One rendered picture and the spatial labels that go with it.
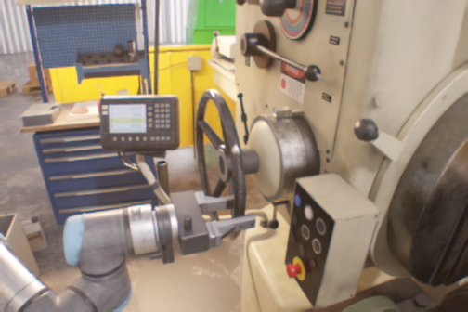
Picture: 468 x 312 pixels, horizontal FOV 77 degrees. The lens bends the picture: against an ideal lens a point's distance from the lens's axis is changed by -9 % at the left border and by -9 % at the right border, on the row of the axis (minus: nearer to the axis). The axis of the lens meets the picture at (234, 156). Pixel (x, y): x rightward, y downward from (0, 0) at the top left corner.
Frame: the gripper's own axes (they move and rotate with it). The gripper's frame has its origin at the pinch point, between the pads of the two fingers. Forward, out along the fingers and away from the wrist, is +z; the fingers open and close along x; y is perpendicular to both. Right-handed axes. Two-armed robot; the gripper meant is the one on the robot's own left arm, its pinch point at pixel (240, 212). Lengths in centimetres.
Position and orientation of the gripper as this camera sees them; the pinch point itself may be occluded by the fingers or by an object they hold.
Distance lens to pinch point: 67.1
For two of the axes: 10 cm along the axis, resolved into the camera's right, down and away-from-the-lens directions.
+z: 9.5, -1.3, 2.9
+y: 0.5, -8.5, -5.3
